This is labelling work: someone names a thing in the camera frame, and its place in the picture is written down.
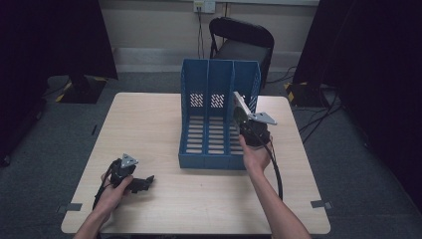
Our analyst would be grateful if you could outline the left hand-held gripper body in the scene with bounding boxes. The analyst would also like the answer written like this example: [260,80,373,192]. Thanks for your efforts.
[108,152,140,189]

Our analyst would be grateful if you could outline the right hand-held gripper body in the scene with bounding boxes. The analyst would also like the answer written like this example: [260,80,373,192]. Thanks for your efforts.
[238,112,279,148]

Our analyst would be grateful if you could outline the white picture book green leaf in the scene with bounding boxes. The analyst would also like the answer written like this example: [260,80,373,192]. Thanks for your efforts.
[232,91,257,126]

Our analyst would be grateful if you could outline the blue three-slot file rack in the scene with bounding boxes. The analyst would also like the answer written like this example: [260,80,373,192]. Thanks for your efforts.
[177,58,263,171]

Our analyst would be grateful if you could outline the person's right hand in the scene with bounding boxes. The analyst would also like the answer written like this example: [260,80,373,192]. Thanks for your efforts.
[238,133,275,177]

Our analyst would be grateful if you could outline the person's left hand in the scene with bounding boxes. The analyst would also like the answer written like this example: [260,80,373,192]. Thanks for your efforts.
[95,172,135,217]

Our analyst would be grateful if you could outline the grey tape strip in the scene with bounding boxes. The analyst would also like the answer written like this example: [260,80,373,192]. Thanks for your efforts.
[310,199,333,210]
[56,202,84,214]

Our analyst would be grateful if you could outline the black stand base yellow stripes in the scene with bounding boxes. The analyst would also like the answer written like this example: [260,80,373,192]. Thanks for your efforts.
[283,81,330,109]
[54,75,109,105]

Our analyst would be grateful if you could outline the black folding chair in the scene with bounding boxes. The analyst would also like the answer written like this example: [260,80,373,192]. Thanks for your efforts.
[208,16,276,90]

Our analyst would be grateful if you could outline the dark curtain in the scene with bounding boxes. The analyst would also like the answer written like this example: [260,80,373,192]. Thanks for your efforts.
[293,0,422,213]
[0,0,119,167]

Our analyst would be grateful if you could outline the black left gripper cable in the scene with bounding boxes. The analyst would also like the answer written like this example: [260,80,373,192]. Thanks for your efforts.
[92,163,117,211]

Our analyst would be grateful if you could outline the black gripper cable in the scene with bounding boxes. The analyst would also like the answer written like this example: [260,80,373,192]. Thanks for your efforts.
[246,122,284,202]
[92,163,117,211]

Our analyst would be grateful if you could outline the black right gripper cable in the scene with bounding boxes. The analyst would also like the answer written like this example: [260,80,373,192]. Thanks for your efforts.
[246,122,284,202]

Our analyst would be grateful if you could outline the black floor cables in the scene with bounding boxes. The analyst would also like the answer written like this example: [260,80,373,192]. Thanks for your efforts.
[298,89,344,145]

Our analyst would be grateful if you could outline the black cable from wall socket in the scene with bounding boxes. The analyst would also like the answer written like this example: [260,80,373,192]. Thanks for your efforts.
[196,11,206,60]

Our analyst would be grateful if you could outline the white wall socket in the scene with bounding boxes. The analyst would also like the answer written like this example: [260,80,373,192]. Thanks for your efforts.
[193,0,217,15]

